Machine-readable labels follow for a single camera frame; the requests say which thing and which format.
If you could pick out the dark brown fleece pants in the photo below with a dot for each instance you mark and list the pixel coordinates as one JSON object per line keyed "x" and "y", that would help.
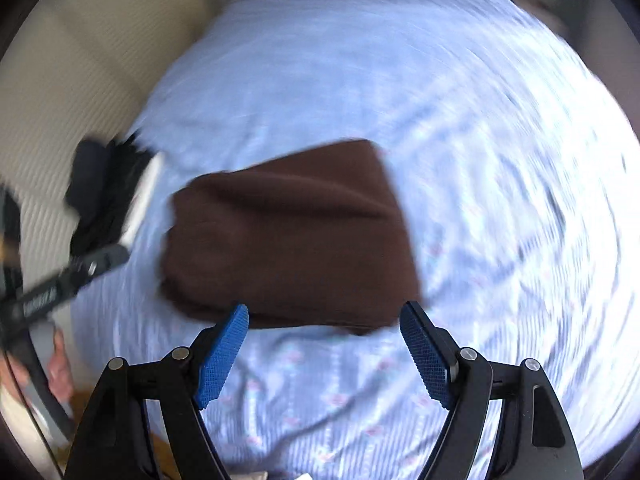
{"x": 311, "y": 238}

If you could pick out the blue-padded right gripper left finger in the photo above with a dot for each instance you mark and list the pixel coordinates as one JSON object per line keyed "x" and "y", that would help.
{"x": 113, "y": 439}

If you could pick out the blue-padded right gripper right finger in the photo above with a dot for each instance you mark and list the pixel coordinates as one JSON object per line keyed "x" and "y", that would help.
{"x": 533, "y": 439}

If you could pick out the person's left hand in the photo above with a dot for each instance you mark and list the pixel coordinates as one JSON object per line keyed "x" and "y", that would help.
{"x": 14, "y": 375}

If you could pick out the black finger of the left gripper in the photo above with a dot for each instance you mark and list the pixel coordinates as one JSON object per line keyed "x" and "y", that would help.
{"x": 85, "y": 269}

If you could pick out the blue striped bed sheet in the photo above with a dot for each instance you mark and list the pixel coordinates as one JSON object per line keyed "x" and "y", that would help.
{"x": 518, "y": 177}

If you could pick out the white louvered wardrobe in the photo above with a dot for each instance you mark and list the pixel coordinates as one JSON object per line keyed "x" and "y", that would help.
{"x": 77, "y": 67}

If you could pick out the stack of folded dark clothes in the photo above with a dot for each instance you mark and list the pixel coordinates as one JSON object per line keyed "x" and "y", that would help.
{"x": 111, "y": 185}

